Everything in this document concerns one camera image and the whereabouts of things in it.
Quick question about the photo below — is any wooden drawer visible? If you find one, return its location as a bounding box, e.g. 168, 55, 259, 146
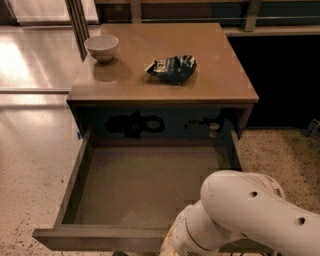
32, 125, 244, 253

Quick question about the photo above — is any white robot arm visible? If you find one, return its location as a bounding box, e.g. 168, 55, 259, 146
159, 170, 320, 256

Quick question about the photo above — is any brown wooden drawer cabinet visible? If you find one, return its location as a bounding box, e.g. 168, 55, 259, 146
67, 23, 258, 134

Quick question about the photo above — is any crumpled blue chip bag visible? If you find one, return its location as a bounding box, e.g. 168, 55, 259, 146
145, 55, 197, 85

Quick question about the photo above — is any blue tape piece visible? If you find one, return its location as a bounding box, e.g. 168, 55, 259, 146
77, 131, 82, 140

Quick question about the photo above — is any white ceramic bowl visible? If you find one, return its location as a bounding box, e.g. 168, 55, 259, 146
84, 35, 119, 63

